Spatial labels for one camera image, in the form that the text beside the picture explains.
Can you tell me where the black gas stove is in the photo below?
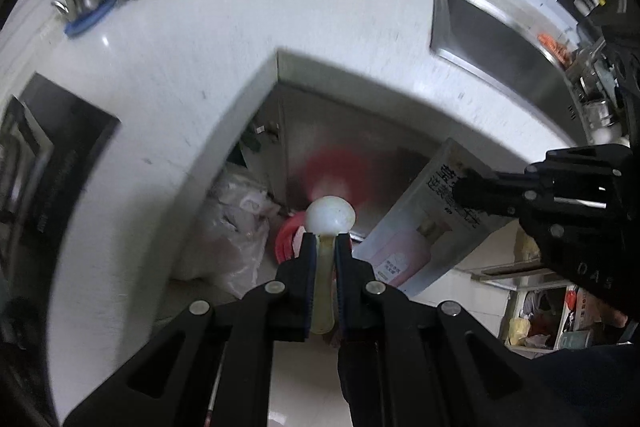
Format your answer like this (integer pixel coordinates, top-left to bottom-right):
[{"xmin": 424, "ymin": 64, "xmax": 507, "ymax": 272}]
[{"xmin": 1, "ymin": 72, "xmax": 120, "ymax": 270}]

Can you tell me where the stainless steel sink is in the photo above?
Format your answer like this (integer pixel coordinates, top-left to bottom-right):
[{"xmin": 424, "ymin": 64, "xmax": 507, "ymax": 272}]
[{"xmin": 430, "ymin": 0, "xmax": 589, "ymax": 145}]

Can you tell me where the white plastic spoon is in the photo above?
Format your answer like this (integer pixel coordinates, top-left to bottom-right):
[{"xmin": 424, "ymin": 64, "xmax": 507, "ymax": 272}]
[{"xmin": 305, "ymin": 196, "xmax": 356, "ymax": 335}]

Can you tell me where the white woven sack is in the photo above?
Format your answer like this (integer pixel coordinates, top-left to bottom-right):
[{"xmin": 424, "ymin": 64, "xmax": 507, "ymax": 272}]
[{"xmin": 170, "ymin": 162, "xmax": 280, "ymax": 298}]

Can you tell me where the blue saucer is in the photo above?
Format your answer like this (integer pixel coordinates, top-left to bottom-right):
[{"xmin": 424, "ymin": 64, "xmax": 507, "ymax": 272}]
[{"xmin": 64, "ymin": 0, "xmax": 116, "ymax": 38}]

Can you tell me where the white shampoo sachet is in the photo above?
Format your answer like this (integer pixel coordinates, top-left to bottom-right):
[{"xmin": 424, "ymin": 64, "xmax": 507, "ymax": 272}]
[{"xmin": 354, "ymin": 139, "xmax": 508, "ymax": 298}]

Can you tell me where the red trash bin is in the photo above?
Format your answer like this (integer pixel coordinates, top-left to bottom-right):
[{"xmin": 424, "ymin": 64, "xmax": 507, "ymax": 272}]
[{"xmin": 274, "ymin": 211, "xmax": 306, "ymax": 265}]

